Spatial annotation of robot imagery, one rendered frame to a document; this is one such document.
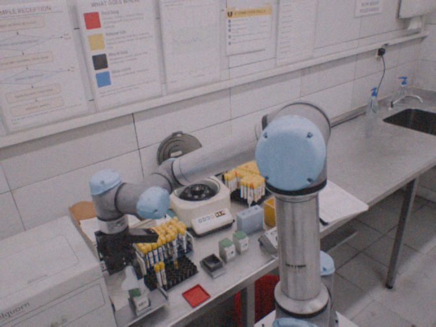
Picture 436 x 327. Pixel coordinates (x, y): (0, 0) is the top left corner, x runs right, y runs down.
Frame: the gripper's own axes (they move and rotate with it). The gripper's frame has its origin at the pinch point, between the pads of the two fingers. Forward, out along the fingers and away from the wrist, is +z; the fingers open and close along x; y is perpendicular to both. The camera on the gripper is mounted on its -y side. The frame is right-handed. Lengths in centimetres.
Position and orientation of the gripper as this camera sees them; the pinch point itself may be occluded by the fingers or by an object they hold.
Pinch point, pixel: (134, 279)
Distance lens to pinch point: 111.4
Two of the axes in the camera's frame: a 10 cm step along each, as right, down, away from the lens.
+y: -8.0, 3.1, -5.1
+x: 5.9, 3.4, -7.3
